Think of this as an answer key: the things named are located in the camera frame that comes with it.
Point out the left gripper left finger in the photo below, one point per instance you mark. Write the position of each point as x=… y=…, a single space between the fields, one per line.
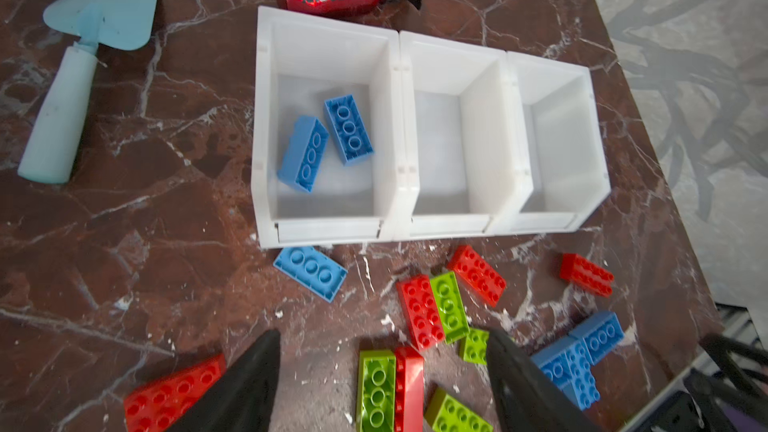
x=243 y=398

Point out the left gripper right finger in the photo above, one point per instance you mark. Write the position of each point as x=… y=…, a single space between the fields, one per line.
x=525 y=399

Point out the blue lego T stem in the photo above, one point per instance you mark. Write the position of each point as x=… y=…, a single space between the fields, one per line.
x=566 y=363

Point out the green lego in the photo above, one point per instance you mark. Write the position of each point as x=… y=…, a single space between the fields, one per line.
x=376 y=391
x=473 y=346
x=450 y=306
x=445 y=413

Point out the blue lego T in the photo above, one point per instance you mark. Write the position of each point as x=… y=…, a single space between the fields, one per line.
x=601 y=333

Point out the red lego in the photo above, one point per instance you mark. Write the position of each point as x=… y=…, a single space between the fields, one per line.
x=420 y=308
x=587 y=275
x=157 y=405

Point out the blue lego diagonal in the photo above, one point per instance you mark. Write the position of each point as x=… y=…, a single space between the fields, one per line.
x=304 y=154

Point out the blue lego horizontal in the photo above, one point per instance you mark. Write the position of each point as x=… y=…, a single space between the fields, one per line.
x=348 y=130

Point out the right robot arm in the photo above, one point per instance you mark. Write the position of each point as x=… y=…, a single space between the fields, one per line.
x=732 y=398

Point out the green lego upright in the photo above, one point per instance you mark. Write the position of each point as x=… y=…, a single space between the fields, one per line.
x=450 y=306

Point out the red lego slim centre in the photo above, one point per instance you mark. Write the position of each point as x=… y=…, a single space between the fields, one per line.
x=409 y=390

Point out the red lego diagonal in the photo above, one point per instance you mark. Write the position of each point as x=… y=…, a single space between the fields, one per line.
x=477 y=274

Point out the red lego upright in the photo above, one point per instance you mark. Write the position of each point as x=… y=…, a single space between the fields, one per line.
x=420 y=308

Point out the white right bin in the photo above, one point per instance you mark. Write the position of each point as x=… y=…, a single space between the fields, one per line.
x=568 y=164

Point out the white bin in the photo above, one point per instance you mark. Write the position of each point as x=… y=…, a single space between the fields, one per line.
x=568 y=164
x=465 y=140
x=329 y=161

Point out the white middle bin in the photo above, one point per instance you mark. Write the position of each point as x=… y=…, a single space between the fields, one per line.
x=465 y=140

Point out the white left bin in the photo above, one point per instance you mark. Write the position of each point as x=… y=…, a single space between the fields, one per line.
x=329 y=161

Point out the light blue toy shovel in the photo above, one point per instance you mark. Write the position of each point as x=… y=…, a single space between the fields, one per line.
x=120 y=24

